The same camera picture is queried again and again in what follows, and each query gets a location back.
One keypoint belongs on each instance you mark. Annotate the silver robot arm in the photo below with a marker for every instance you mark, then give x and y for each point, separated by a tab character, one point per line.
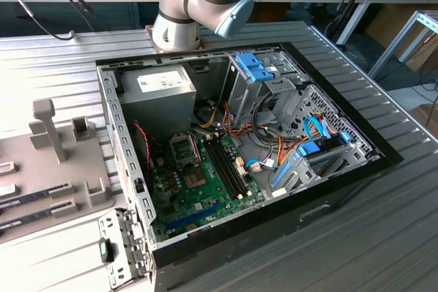
174	33

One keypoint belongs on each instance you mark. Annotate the CPU socket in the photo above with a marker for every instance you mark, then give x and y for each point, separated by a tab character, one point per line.
195	181

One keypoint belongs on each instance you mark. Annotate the black RAM slot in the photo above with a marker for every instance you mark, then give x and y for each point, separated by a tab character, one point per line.
226	167
231	165
221	168
235	163

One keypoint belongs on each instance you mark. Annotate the grey metal drive cage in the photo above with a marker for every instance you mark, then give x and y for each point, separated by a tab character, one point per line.
246	97

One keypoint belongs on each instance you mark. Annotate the white board power connector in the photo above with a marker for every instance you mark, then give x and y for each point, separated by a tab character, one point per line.
240	165

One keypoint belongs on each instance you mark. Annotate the green motherboard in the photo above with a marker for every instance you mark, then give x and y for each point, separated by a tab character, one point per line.
219	187

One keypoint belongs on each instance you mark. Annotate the grey power supply unit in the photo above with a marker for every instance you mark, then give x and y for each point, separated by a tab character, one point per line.
161	110

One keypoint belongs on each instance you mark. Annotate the white four-pin connector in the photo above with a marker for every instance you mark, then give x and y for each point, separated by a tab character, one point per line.
159	161

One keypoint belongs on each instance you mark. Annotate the blue plastic drive carrier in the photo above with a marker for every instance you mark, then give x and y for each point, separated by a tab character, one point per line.
255	66

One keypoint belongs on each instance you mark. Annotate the black case fan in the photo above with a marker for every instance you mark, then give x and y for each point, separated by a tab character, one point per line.
138	155

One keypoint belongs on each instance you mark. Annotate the hard disk in blue carrier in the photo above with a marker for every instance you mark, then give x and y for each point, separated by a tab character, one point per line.
308	150

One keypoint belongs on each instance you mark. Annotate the blue expansion slot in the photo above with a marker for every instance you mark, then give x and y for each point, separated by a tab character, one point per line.
191	218

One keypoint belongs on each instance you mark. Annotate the grey metal disk bay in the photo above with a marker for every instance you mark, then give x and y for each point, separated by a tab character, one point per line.
301	177

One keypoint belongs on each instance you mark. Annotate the round coin battery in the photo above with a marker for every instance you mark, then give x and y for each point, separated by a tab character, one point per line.
192	227

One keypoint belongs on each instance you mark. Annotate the black open PC case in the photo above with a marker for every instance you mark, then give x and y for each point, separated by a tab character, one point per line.
239	247

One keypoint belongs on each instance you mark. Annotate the black teal latch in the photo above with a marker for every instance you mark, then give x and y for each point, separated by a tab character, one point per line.
106	252

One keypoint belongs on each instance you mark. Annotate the grey parts rack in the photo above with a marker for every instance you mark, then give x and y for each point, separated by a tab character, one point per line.
31	172

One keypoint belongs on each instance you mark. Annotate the RAM stick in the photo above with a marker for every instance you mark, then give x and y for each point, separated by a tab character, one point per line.
24	197
24	220

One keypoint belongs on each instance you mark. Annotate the large brown cardboard box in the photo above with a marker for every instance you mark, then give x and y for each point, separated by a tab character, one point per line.
424	56

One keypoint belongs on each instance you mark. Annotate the blue plastic rail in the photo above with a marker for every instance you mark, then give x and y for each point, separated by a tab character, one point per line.
281	176

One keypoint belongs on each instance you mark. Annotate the metal card retainer bracket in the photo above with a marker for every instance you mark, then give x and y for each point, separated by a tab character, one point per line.
125	254

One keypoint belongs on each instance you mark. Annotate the aluminium frame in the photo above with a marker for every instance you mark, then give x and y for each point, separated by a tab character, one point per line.
397	42

